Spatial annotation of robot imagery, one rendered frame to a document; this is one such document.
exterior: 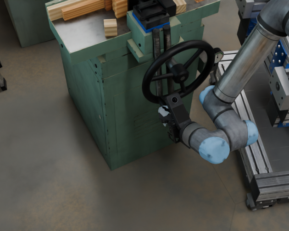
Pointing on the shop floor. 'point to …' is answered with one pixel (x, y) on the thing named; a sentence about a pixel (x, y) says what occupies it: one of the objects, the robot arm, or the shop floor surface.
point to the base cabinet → (123, 108)
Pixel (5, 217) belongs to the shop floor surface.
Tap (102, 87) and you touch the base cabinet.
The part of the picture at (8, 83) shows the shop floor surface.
